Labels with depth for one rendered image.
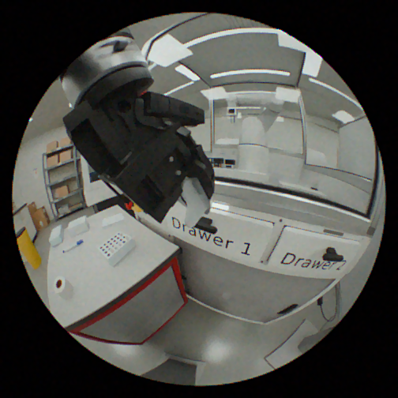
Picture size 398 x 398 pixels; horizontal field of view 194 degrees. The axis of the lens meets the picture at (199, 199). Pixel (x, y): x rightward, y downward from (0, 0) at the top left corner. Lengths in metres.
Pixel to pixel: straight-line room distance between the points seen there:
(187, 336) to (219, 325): 0.25
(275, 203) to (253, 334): 1.04
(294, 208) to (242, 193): 0.11
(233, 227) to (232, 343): 0.98
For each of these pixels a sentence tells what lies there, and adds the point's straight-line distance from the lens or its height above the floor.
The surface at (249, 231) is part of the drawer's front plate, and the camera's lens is 0.24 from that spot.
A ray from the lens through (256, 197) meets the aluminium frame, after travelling 0.22.
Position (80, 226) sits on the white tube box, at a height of 0.80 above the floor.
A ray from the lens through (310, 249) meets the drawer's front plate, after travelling 0.29.
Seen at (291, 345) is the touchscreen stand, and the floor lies 0.04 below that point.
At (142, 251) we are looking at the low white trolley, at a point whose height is 0.76.
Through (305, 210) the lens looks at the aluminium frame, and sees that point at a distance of 0.25.
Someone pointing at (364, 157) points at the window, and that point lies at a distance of 0.37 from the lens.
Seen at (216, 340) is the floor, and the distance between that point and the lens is 1.05.
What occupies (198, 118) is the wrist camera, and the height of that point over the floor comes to 1.10.
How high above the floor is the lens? 1.04
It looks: 22 degrees down
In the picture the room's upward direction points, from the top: straight up
